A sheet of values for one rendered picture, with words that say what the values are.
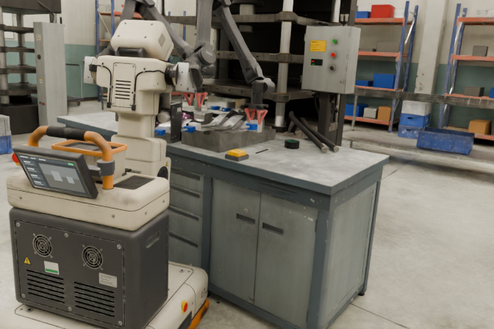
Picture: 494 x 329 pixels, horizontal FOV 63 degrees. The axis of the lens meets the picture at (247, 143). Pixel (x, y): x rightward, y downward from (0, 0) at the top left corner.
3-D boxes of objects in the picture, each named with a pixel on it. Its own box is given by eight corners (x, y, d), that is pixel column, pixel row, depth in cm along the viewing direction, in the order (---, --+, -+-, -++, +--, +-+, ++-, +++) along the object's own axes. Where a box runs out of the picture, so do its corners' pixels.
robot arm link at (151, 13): (135, 12, 209) (140, -5, 200) (144, 9, 212) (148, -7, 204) (187, 71, 203) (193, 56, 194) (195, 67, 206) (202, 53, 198)
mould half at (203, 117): (172, 143, 208) (172, 123, 205) (129, 137, 216) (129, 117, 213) (212, 128, 254) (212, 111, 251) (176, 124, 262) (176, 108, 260)
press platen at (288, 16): (292, 42, 242) (295, 9, 238) (151, 38, 316) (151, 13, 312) (346, 48, 307) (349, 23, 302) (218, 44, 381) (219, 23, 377)
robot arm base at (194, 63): (170, 66, 161) (197, 68, 158) (178, 54, 166) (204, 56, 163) (176, 83, 167) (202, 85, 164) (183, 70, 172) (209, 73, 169)
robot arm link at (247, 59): (204, 4, 193) (218, -9, 186) (212, 3, 197) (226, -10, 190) (245, 84, 195) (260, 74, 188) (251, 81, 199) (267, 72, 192)
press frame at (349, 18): (327, 214, 335) (351, -13, 296) (210, 179, 410) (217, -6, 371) (334, 209, 347) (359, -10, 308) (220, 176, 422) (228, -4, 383)
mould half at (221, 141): (219, 153, 194) (220, 125, 191) (181, 143, 209) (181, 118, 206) (275, 139, 233) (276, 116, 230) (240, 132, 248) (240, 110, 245)
